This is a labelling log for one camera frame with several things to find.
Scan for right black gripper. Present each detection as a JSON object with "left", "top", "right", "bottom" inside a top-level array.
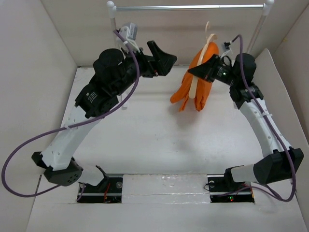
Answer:
[{"left": 188, "top": 53, "right": 239, "bottom": 87}]

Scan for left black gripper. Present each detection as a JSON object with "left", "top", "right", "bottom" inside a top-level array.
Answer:
[{"left": 113, "top": 41, "right": 177, "bottom": 96}]

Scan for beige wooden hanger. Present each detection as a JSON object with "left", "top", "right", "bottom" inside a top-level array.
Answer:
[{"left": 189, "top": 21, "right": 218, "bottom": 99}]

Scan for orange trousers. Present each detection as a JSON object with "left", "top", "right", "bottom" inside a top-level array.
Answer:
[{"left": 170, "top": 42, "right": 219, "bottom": 112}]

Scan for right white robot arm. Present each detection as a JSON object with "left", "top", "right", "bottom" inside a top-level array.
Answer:
[{"left": 189, "top": 53, "right": 304, "bottom": 191}]

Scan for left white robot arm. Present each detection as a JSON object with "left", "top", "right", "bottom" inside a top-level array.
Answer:
[{"left": 31, "top": 41, "right": 177, "bottom": 192}]

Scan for white foam board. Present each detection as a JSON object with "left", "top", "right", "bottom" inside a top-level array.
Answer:
[{"left": 253, "top": 48, "right": 309, "bottom": 157}]

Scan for white clothes rack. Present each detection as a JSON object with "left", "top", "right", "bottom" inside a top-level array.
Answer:
[{"left": 106, "top": 0, "right": 275, "bottom": 111}]

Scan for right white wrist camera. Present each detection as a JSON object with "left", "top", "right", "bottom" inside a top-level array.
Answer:
[{"left": 221, "top": 41, "right": 233, "bottom": 58}]

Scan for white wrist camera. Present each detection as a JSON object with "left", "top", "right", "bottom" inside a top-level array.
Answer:
[
  {"left": 119, "top": 22, "right": 138, "bottom": 41},
  {"left": 221, "top": 41, "right": 233, "bottom": 58}
]

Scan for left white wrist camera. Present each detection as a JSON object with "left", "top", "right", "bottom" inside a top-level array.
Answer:
[{"left": 119, "top": 22, "right": 138, "bottom": 41}]

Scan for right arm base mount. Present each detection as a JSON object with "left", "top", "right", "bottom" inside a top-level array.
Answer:
[{"left": 204, "top": 174, "right": 255, "bottom": 203}]

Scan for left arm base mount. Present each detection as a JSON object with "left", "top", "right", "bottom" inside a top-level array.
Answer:
[{"left": 77, "top": 175, "right": 123, "bottom": 204}]

